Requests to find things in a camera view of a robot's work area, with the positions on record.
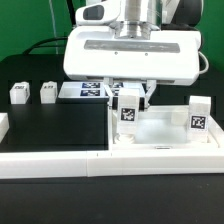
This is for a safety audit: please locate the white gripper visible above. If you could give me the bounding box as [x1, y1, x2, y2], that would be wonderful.
[63, 26, 201, 110]

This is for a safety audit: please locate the white U-shaped fence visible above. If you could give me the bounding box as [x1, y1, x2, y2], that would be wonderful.
[0, 113, 224, 179]

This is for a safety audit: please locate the white plate with tags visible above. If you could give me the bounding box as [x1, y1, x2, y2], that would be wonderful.
[58, 82, 145, 99]

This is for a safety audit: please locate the black cable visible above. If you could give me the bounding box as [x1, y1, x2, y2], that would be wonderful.
[22, 0, 76, 55]

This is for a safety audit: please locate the white square table top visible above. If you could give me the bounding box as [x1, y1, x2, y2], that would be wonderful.
[108, 105, 224, 150]

